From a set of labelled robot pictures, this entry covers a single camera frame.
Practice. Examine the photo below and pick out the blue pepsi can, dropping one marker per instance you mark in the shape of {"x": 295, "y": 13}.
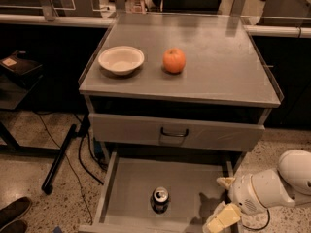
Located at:
{"x": 159, "y": 200}

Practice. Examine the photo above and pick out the grey top drawer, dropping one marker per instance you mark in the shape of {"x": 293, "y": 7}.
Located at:
{"x": 145, "y": 130}

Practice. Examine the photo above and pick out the black drawer handle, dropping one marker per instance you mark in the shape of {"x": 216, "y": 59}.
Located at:
{"x": 174, "y": 134}

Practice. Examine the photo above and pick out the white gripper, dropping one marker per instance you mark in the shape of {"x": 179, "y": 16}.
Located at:
{"x": 243, "y": 191}

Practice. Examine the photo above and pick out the grey metal drawer cabinet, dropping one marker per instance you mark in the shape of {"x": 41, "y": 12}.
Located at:
{"x": 178, "y": 85}

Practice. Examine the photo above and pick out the dark shoe upper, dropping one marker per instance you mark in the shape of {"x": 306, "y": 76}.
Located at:
{"x": 14, "y": 210}

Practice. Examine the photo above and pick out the black stand leg with wheel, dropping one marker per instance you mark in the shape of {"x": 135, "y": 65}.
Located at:
{"x": 61, "y": 152}

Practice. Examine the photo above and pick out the dark shoe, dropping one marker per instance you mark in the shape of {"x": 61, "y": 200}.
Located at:
{"x": 14, "y": 210}
{"x": 17, "y": 226}

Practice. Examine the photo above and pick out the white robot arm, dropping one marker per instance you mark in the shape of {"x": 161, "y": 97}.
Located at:
{"x": 288, "y": 185}

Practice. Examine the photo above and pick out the dark side table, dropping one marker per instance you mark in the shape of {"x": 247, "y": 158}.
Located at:
{"x": 11, "y": 95}

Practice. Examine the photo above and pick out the dark shoe lower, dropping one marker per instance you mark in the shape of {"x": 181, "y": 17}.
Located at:
{"x": 17, "y": 226}

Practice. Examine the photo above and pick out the white bowl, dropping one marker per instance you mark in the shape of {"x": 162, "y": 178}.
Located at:
{"x": 121, "y": 60}

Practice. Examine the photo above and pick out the orange fruit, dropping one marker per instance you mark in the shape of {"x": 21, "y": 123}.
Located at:
{"x": 174, "y": 61}

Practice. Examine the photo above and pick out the black box on shelf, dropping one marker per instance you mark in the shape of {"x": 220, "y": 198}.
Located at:
{"x": 20, "y": 70}

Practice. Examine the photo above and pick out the open grey middle drawer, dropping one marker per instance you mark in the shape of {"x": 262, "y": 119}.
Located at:
{"x": 124, "y": 205}

